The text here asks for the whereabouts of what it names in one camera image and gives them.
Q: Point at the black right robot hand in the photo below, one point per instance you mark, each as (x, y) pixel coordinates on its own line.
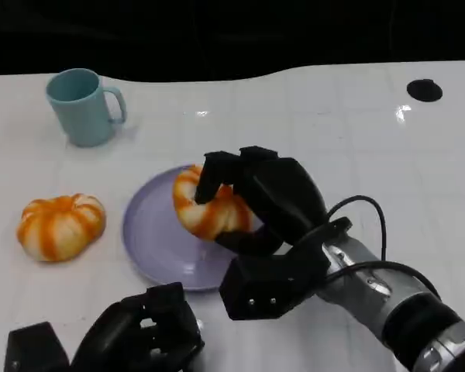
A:
(286, 193)

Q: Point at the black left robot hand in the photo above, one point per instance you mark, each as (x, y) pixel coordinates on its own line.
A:
(139, 333)

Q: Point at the orange white toy bread roll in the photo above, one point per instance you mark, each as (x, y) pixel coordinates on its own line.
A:
(213, 217)
(58, 228)

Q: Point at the lilac plate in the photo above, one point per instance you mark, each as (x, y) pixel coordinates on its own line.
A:
(159, 240)

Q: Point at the black round table grommet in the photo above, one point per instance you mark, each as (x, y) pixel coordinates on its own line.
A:
(424, 90)

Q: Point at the black curtain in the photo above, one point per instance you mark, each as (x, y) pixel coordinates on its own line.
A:
(217, 31)

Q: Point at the pale green mug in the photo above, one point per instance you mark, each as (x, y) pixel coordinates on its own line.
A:
(81, 116)

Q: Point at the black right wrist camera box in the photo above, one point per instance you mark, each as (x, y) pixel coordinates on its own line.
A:
(263, 286)

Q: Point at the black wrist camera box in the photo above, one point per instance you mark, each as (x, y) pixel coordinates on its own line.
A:
(263, 286)
(35, 348)

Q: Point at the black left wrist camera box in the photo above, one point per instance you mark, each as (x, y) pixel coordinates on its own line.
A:
(35, 348)

